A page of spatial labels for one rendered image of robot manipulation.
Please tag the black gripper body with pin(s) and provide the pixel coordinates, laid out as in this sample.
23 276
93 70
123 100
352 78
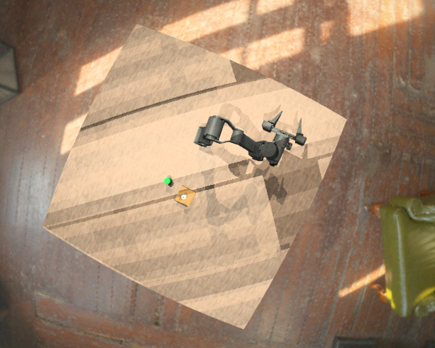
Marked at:
281 139

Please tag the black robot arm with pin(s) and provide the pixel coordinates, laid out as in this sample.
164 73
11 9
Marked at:
257 150

